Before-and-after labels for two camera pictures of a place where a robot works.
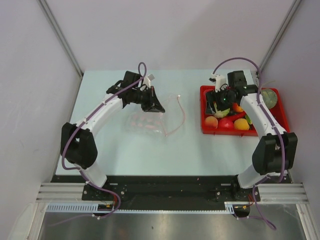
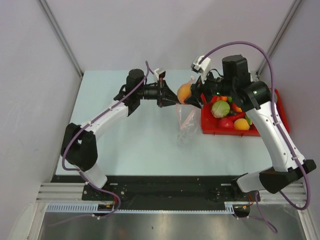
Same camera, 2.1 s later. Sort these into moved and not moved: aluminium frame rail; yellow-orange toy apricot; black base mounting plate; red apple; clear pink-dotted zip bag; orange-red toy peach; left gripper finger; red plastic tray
Moved: orange-red toy peach; left gripper finger; clear pink-dotted zip bag
Not moved: black base mounting plate; red apple; red plastic tray; aluminium frame rail; yellow-orange toy apricot
